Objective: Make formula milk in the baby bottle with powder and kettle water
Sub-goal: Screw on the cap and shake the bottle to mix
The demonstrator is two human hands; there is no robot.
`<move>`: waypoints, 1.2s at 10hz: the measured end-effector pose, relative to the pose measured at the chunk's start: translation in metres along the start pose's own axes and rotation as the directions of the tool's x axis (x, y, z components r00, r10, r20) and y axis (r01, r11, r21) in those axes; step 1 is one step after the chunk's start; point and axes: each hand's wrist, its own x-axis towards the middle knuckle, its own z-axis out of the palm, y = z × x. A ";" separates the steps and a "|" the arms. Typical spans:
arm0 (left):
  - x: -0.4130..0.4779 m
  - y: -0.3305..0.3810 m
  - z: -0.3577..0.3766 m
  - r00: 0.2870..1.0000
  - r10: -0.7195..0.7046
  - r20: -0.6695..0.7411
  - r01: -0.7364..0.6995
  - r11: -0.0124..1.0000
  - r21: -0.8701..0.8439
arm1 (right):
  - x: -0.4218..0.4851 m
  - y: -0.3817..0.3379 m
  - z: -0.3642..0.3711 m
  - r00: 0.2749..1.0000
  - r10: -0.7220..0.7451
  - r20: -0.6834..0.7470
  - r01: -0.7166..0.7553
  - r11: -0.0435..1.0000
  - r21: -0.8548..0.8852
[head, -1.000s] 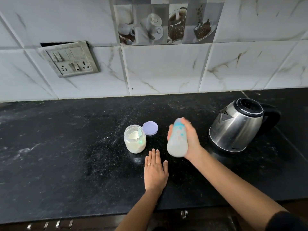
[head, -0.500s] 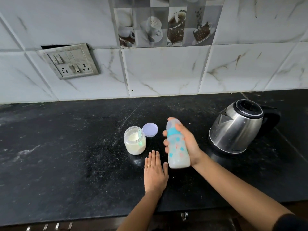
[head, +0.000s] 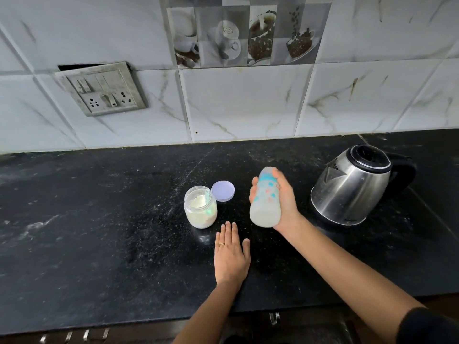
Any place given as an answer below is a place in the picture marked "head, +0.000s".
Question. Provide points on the lilac round jar lid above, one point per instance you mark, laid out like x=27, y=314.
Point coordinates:
x=223, y=191

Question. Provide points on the dark wooden base cabinet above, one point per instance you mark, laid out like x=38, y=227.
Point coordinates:
x=107, y=336

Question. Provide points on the person's right forearm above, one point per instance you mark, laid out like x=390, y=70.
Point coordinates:
x=351, y=275

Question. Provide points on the blue measuring spoon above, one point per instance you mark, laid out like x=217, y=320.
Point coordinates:
x=208, y=197

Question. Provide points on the person's left forearm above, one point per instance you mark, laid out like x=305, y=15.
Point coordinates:
x=208, y=315

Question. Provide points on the clear bottle cap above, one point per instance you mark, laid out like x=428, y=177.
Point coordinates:
x=268, y=171

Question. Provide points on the steel electric kettle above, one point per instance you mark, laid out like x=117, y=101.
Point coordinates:
x=353, y=191

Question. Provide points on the blue bottle collar with nipple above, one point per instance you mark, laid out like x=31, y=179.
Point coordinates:
x=268, y=178

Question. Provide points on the clear printed baby bottle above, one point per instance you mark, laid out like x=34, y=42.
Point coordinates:
x=265, y=207

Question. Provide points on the person's right hand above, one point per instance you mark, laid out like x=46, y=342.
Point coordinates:
x=288, y=204

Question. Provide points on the clear milk powder jar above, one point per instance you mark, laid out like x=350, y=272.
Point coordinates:
x=201, y=214

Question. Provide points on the grey wall switch socket panel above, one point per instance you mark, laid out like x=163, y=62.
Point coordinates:
x=102, y=89

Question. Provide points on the person's left hand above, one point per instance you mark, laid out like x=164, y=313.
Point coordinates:
x=231, y=261

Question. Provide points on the black shirt sleeve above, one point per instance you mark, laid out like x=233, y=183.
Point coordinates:
x=428, y=329

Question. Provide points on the black trousers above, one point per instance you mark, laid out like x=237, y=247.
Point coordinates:
x=236, y=340

